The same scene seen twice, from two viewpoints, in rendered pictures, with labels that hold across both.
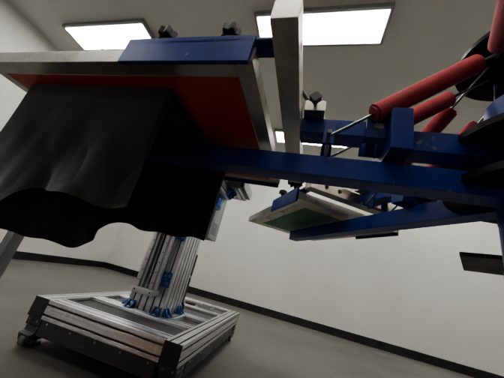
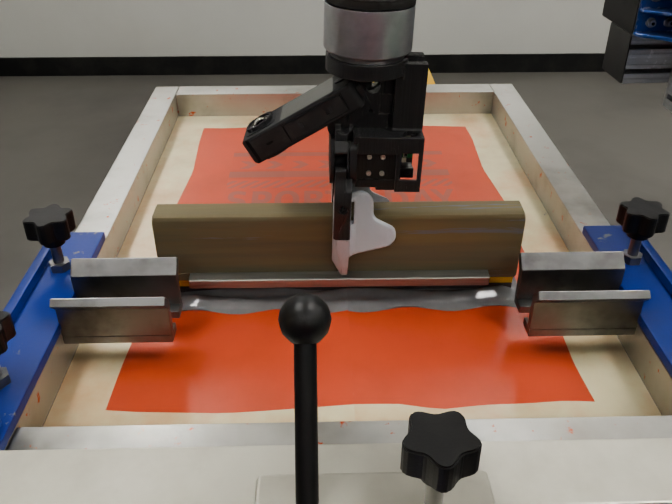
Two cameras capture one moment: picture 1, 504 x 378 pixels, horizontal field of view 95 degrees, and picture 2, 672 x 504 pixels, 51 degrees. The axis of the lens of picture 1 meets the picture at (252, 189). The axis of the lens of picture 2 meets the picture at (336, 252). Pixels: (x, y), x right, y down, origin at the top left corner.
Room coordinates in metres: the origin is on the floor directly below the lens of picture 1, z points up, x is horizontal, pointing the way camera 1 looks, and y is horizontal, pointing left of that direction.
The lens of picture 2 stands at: (0.49, -0.35, 1.38)
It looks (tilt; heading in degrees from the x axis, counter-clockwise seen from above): 32 degrees down; 72
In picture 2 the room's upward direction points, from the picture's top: straight up
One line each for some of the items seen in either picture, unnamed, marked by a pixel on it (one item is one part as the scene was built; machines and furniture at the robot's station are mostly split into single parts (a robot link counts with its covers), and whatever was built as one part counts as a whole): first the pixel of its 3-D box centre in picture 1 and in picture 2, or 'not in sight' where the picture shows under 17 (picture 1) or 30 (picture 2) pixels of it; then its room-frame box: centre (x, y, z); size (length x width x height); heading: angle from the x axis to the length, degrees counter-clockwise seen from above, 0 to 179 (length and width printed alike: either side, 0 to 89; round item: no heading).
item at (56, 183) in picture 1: (62, 157); not in sight; (0.54, 0.46, 0.74); 0.46 x 0.04 x 0.42; 74
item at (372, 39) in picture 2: not in sight; (368, 28); (0.70, 0.22, 1.22); 0.08 x 0.08 x 0.05
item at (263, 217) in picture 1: (323, 206); not in sight; (1.31, -0.44, 1.05); 1.08 x 0.61 x 0.23; 14
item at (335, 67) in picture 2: not in sight; (372, 120); (0.70, 0.22, 1.14); 0.09 x 0.08 x 0.12; 164
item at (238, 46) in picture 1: (187, 59); (39, 342); (0.39, 0.20, 0.97); 0.30 x 0.05 x 0.07; 74
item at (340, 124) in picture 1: (331, 133); not in sight; (0.56, -0.19, 1.02); 0.17 x 0.06 x 0.05; 74
